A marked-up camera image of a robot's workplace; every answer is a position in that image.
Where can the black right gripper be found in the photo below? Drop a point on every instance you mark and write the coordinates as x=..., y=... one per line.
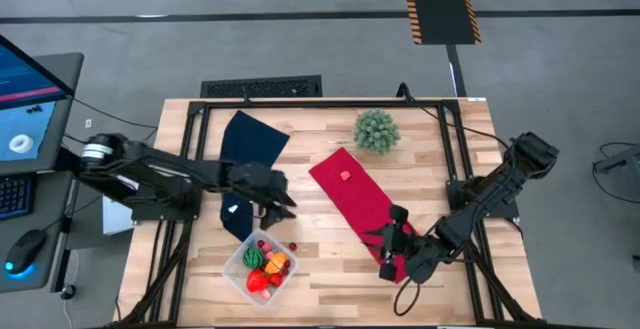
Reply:
x=400, y=244

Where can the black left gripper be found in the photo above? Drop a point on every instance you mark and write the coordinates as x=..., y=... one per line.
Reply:
x=255, y=181

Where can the orange toy bell pepper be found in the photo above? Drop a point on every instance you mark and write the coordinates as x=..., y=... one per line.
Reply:
x=275, y=263

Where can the green toy watermelon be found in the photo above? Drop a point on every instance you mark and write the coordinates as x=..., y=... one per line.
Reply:
x=253, y=257

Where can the toy cherry pair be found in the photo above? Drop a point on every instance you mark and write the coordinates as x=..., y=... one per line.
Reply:
x=286, y=265

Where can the red toy bell pepper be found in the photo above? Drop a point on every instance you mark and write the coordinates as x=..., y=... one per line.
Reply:
x=257, y=281

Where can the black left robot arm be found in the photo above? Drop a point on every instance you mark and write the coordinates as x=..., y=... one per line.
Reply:
x=165, y=169

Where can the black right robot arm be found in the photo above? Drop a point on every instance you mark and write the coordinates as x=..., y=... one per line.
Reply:
x=480, y=204

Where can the clear plastic tupperware container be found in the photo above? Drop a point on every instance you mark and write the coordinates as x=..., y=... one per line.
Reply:
x=235, y=274

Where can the small white cloth label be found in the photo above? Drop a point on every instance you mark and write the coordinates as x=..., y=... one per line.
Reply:
x=233, y=208

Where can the red cloth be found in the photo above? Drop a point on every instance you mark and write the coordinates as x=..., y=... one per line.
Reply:
x=350, y=194

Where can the navy blue cloth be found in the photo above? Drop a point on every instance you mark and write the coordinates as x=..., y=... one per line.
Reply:
x=250, y=136

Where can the green artificial potted plant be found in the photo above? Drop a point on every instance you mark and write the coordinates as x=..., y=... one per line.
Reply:
x=376, y=131

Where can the black vented box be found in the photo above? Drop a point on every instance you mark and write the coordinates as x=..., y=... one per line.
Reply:
x=260, y=88

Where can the white box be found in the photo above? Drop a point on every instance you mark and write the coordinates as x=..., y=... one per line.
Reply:
x=116, y=224

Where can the grey desk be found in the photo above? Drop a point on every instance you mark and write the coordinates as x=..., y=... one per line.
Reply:
x=50, y=219

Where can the grey chair base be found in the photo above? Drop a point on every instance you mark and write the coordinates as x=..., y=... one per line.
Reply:
x=617, y=161

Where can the black orange-striped floor mat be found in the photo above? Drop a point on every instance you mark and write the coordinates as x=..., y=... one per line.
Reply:
x=440, y=6

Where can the black computer mouse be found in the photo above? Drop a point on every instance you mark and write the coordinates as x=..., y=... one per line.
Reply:
x=25, y=251

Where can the grey framed display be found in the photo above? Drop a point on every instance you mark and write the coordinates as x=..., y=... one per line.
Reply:
x=30, y=134

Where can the black keyboard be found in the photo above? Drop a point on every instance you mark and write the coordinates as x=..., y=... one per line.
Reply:
x=15, y=194

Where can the black computer monitor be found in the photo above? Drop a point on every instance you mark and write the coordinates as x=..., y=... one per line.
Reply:
x=30, y=81

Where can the black metal table frame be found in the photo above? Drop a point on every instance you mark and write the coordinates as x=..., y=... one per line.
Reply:
x=325, y=104

